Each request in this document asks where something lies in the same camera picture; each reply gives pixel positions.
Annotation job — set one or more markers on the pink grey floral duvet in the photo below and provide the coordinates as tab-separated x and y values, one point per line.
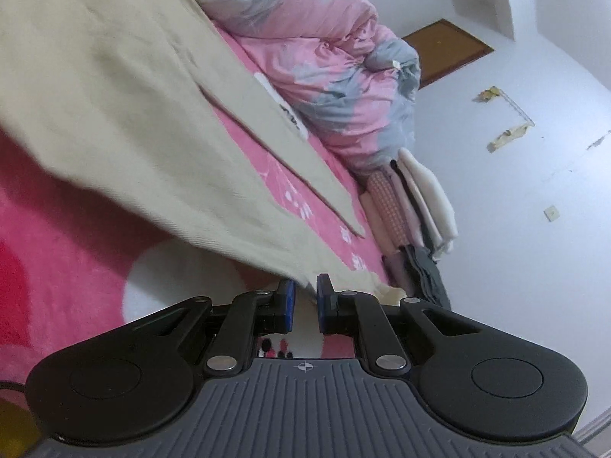
350	78

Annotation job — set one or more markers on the peeling yellow wall tape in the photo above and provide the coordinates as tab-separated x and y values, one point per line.
509	120

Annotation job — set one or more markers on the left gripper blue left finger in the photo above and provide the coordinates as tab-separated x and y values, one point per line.
238	326

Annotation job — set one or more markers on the brown wooden door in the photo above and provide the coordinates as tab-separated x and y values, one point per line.
443	48

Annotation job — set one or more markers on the pink floral fleece bedsheet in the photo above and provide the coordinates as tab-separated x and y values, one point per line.
74	265

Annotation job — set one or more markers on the beige khaki trousers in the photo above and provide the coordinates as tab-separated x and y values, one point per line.
126	96

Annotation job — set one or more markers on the stack of folded clothes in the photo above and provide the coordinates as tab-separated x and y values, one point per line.
413	223

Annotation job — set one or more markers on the white wall socket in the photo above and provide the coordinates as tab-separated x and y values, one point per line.
551	213

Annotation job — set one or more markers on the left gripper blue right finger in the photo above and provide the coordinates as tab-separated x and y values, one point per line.
361	317

